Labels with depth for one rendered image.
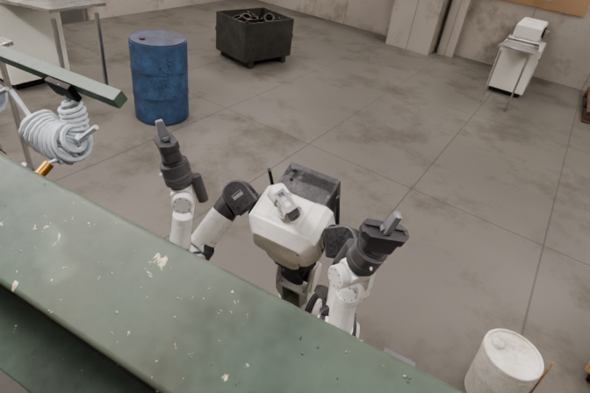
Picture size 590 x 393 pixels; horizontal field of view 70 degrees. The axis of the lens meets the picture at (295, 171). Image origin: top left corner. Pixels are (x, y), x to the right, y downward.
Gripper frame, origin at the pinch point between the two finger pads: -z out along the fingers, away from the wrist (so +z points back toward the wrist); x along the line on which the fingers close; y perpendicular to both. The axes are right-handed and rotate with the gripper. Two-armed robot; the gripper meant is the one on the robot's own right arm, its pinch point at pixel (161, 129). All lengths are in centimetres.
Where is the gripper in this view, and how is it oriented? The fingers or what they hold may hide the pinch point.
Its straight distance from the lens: 129.3
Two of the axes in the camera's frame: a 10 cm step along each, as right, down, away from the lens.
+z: 1.6, 8.5, 5.0
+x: 4.7, 3.7, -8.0
